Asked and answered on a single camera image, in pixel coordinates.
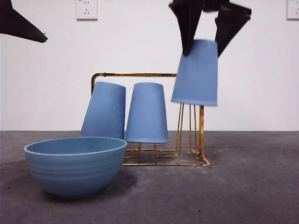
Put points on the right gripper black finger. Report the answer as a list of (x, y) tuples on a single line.
[(230, 25), (188, 25)]

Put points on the blue ribbed cup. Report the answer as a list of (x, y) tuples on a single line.
[(147, 114), (105, 112), (197, 74)]

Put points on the blue ceramic bowl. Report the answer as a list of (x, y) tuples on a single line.
[(74, 172)]

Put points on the white wall socket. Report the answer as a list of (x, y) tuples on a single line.
[(293, 10), (87, 10)]

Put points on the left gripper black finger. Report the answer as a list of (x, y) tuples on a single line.
[(16, 25)]

